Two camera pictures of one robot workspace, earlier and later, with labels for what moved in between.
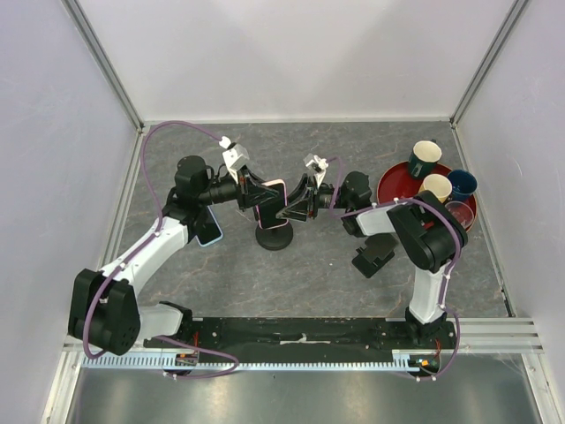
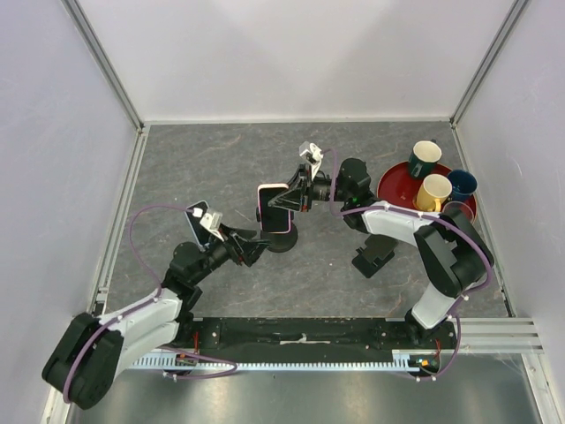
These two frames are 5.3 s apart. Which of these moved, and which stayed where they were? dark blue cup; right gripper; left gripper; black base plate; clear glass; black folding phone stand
Moved: right gripper; left gripper
Stayed: black base plate; dark blue cup; clear glass; black folding phone stand
